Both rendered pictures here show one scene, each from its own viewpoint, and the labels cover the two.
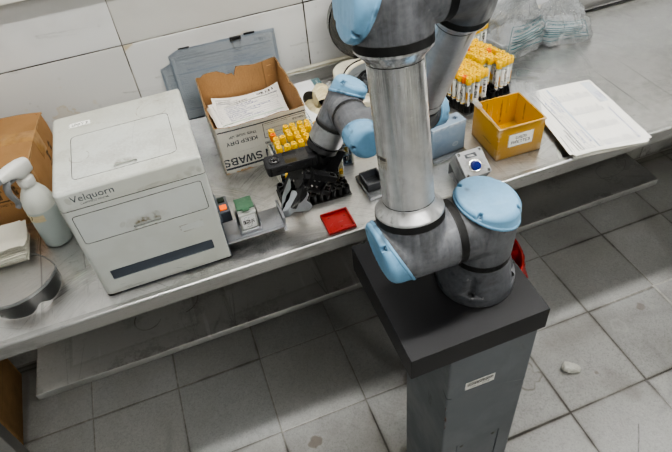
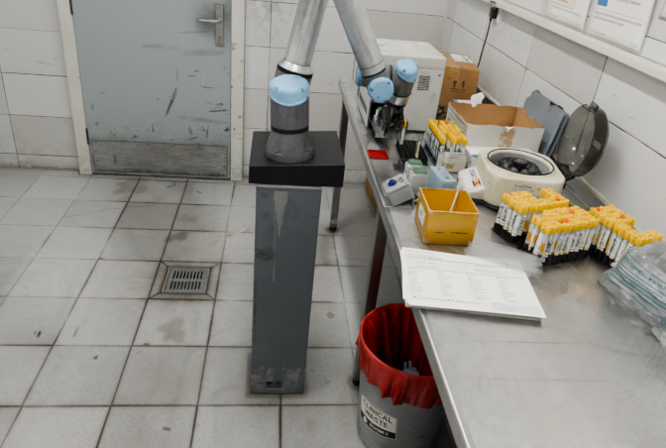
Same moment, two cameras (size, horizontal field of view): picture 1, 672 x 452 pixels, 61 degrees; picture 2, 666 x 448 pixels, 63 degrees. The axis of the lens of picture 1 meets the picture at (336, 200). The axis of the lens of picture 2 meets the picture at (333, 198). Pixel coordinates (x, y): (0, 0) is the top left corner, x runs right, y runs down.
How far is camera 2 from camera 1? 209 cm
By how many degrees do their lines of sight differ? 77
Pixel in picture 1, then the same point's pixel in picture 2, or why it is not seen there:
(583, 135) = (428, 265)
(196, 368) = not seen: hidden behind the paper
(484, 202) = (284, 79)
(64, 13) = (522, 33)
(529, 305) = (256, 161)
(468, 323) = (261, 145)
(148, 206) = not seen: hidden behind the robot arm
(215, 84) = (520, 119)
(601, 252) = not seen: outside the picture
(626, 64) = (600, 383)
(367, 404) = (347, 347)
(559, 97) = (506, 280)
